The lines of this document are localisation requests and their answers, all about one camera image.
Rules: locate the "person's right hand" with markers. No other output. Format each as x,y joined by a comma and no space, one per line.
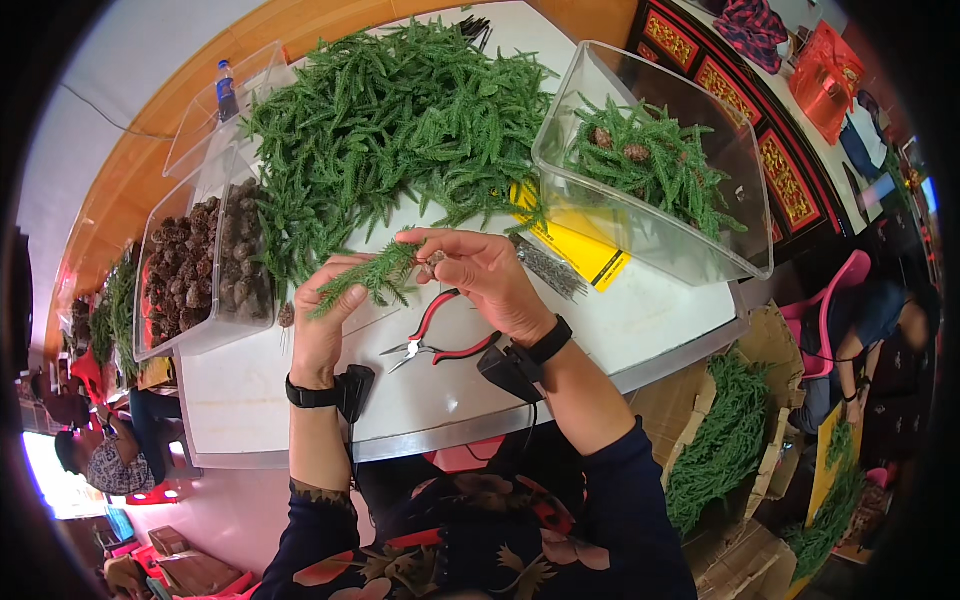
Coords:
491,281

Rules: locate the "person's left hand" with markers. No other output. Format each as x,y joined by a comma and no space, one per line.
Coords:
315,330

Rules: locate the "small brown pine cone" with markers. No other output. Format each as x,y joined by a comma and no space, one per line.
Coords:
433,262

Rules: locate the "green artificial pine sprig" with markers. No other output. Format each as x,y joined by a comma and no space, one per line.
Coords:
375,276

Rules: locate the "loose brown pine cone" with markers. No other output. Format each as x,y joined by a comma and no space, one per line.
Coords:
286,315

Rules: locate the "black wrist band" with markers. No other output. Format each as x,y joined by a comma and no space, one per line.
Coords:
517,364
341,390

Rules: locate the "yellow paper packet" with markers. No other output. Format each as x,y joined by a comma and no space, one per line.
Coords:
581,247

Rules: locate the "large clear plastic bin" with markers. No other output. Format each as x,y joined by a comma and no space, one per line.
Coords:
600,217

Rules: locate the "clear bin of pine cones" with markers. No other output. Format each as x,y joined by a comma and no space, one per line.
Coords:
206,262

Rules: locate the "pile of green pine sprigs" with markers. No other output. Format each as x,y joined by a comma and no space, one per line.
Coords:
390,127

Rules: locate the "heap of sprigs with cones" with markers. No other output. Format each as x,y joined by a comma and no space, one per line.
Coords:
652,165

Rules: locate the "row of bins with greens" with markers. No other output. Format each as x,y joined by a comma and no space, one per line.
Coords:
112,315

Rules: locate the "empty clear plastic bin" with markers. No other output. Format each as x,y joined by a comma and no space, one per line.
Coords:
196,127

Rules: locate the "person's body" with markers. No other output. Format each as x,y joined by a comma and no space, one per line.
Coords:
487,532

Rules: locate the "black tools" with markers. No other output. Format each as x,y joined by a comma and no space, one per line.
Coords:
475,30

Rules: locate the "blue plastic bottle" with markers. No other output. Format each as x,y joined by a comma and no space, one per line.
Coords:
226,94

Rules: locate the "brown cardboard boxes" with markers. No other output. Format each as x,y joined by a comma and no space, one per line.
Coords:
191,566

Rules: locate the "cardboard box of green sprigs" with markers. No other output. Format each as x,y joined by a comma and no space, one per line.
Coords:
724,435

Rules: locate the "black and gold cabinet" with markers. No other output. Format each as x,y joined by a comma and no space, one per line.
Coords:
780,172

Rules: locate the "pink plastic chair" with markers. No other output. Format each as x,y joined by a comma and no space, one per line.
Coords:
821,330

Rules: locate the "plaid cloth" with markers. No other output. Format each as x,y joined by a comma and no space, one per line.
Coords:
754,30

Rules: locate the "red plastic bag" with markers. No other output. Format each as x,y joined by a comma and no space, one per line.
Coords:
825,86

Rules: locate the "yellow board with green sprigs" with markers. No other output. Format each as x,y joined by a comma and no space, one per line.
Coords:
832,495

